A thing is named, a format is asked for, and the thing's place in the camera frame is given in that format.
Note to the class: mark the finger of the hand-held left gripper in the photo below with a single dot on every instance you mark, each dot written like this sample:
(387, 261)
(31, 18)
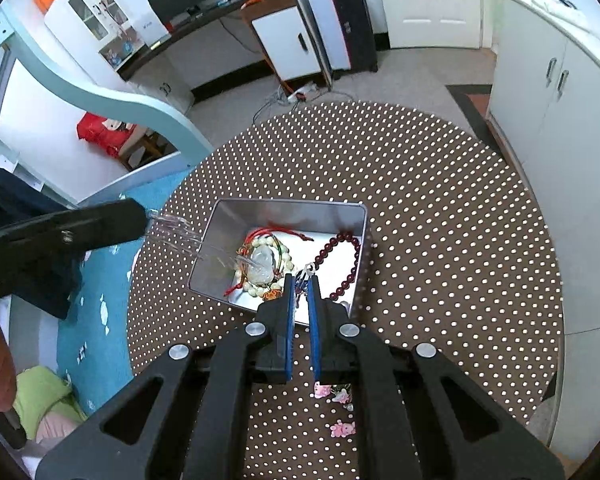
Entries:
(90, 230)

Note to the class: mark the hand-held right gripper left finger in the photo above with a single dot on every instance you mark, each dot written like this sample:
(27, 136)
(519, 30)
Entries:
(290, 315)

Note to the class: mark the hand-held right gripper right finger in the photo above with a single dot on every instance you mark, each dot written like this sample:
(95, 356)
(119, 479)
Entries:
(314, 322)

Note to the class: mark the small silver charm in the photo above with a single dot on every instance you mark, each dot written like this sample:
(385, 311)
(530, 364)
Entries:
(307, 271)

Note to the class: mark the clear glass pendant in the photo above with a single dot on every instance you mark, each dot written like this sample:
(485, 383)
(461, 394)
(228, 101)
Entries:
(261, 262)

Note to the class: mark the grey metal tin box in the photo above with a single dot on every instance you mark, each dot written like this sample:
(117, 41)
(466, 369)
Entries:
(290, 215)

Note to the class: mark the wooden chair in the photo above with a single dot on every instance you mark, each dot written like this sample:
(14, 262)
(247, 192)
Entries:
(150, 152)

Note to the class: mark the red cat print bag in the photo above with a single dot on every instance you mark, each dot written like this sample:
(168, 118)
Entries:
(102, 132)

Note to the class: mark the blue bed blanket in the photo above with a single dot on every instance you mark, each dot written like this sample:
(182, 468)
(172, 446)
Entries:
(105, 340)

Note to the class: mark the brown polka dot tablecloth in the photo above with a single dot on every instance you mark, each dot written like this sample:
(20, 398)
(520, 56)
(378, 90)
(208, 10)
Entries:
(430, 235)

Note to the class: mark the green cloth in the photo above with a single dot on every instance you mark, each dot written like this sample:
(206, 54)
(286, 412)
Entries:
(42, 392)

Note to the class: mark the pale pink cloth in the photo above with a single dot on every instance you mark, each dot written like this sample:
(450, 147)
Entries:
(55, 425)

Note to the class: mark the white display cabinet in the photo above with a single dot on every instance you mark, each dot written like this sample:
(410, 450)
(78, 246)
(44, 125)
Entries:
(90, 25)

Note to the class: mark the white power strip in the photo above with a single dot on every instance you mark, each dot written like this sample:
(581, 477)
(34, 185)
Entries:
(301, 91)

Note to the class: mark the dark desk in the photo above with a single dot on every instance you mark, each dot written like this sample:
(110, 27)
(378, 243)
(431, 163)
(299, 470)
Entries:
(200, 22)

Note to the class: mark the dark bordered floor mat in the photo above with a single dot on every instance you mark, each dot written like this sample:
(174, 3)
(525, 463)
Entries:
(472, 110)

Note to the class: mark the white desk cabinet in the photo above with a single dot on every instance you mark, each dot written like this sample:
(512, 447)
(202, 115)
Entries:
(285, 42)

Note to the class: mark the leaning grey panel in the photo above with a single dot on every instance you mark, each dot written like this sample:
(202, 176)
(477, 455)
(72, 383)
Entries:
(312, 40)

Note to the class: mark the black and white suitcase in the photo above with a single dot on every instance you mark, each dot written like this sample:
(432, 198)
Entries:
(347, 15)

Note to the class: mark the cream sideboard cabinet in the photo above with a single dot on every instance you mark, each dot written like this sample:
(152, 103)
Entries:
(530, 85)

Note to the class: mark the white panel door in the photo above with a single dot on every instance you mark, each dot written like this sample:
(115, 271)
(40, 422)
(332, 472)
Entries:
(430, 5)

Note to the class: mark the folded white cloth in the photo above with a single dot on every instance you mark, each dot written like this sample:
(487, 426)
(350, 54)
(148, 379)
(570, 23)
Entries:
(555, 6)

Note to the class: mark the light blue bunk bed frame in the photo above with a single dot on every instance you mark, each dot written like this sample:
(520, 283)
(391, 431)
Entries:
(130, 105)

